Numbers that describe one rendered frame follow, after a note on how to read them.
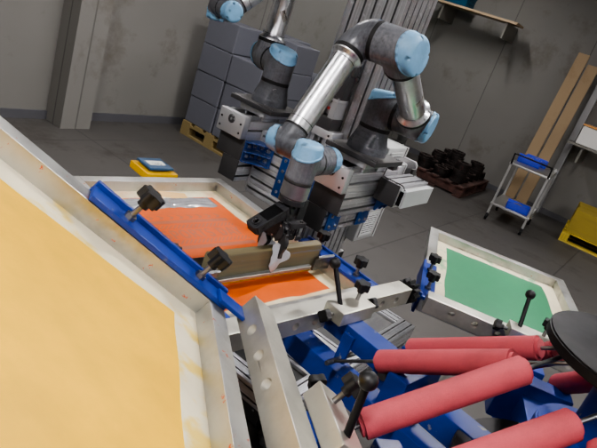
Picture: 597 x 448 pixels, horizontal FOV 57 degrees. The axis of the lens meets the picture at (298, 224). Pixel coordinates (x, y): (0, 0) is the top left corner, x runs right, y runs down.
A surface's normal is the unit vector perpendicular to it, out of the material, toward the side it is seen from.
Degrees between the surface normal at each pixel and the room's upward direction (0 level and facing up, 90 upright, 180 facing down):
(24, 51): 90
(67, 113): 90
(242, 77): 90
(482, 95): 90
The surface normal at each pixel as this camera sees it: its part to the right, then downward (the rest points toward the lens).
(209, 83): -0.58, 0.11
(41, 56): 0.75, 0.46
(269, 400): -0.61, -0.63
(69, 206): 0.23, 0.43
